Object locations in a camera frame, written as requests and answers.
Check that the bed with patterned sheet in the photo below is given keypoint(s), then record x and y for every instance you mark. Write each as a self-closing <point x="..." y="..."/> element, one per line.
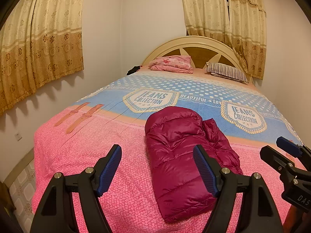
<point x="85" y="150"/>

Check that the beige floral curtain panel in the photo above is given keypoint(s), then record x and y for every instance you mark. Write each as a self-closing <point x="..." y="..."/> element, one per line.
<point x="247" y="41"/>
<point x="206" y="12"/>

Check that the folded pink floral blanket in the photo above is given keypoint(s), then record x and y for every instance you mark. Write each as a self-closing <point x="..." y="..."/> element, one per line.
<point x="172" y="64"/>

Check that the magenta puffer jacket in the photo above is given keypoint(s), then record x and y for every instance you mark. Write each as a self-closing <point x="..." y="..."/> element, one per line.
<point x="175" y="155"/>

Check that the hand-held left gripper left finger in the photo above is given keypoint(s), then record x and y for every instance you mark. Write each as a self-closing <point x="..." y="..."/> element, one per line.
<point x="109" y="170"/>

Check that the striped pillow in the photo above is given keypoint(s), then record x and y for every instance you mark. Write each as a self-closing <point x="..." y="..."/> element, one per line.
<point x="226" y="71"/>

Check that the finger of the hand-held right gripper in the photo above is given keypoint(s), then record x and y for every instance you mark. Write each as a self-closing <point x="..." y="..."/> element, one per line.
<point x="274" y="159"/>
<point x="289" y="146"/>

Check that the cream wooden headboard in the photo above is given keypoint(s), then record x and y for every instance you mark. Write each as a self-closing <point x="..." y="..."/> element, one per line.
<point x="199" y="58"/>

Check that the wide beige floral curtain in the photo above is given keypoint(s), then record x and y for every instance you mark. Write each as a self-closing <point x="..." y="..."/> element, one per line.
<point x="36" y="41"/>

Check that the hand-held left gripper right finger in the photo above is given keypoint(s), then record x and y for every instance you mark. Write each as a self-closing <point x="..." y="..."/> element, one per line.
<point x="205" y="170"/>

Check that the dark cloth beside bed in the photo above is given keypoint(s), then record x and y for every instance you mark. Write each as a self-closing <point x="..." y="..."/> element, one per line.
<point x="133" y="70"/>

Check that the white wall socket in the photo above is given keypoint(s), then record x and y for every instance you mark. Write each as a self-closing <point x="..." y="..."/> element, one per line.
<point x="18" y="136"/>

